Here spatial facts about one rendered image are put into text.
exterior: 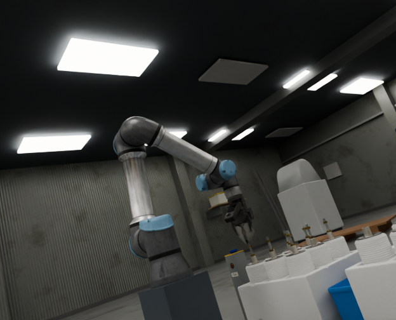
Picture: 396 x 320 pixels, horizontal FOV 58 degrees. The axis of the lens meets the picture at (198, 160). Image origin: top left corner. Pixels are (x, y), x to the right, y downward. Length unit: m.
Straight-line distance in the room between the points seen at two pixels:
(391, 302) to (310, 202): 5.00
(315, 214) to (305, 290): 4.80
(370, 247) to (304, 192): 4.99
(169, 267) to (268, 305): 0.47
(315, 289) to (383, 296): 0.25
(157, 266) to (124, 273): 7.31
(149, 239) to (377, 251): 0.71
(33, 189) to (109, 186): 1.70
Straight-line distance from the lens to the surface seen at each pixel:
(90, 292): 8.22
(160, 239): 1.22
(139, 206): 1.39
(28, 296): 7.91
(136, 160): 1.44
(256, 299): 1.54
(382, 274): 1.17
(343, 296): 1.33
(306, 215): 6.21
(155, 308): 1.23
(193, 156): 1.39
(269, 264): 1.47
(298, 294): 1.38
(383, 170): 11.45
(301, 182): 6.21
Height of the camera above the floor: 0.36
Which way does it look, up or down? 14 degrees up
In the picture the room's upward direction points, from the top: 18 degrees counter-clockwise
